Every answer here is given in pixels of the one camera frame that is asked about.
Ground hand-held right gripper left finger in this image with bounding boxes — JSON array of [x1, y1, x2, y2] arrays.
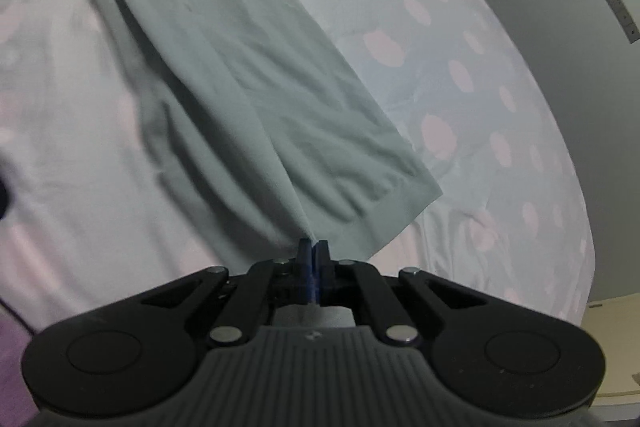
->
[[140, 239, 315, 349]]

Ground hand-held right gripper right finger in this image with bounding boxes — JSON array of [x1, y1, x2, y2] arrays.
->
[[314, 240, 489, 348]]

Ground light grey pants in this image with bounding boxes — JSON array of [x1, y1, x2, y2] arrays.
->
[[70, 0, 444, 259]]

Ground pink dotted bed sheet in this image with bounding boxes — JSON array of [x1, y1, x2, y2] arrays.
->
[[0, 0, 597, 335]]

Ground cream door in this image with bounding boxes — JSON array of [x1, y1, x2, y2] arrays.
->
[[581, 298, 640, 409]]

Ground purple fleece clothing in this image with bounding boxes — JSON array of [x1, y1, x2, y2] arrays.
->
[[0, 301, 40, 427]]

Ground grey wall socket strip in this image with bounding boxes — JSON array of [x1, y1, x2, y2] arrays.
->
[[587, 0, 640, 44]]

